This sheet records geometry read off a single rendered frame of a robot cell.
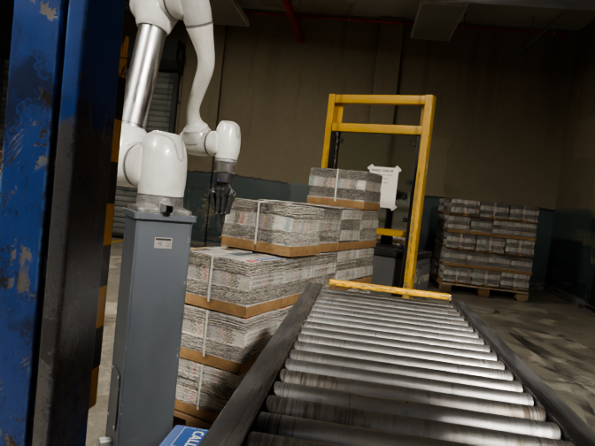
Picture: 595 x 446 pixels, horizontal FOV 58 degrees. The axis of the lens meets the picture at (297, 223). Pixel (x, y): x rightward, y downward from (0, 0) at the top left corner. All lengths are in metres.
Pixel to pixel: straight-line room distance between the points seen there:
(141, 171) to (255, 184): 7.50
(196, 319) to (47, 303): 1.73
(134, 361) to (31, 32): 1.41
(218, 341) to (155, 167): 0.80
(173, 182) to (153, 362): 0.60
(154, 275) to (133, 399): 0.42
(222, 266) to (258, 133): 7.27
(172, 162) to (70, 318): 1.26
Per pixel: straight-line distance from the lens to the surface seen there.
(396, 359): 1.15
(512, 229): 7.71
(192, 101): 2.20
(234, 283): 2.16
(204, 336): 2.27
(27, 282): 0.60
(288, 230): 2.33
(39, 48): 0.60
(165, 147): 1.82
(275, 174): 9.24
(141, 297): 1.82
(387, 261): 3.81
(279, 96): 9.40
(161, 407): 1.96
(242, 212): 2.47
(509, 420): 0.94
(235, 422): 0.76
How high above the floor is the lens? 1.11
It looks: 3 degrees down
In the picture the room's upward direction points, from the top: 6 degrees clockwise
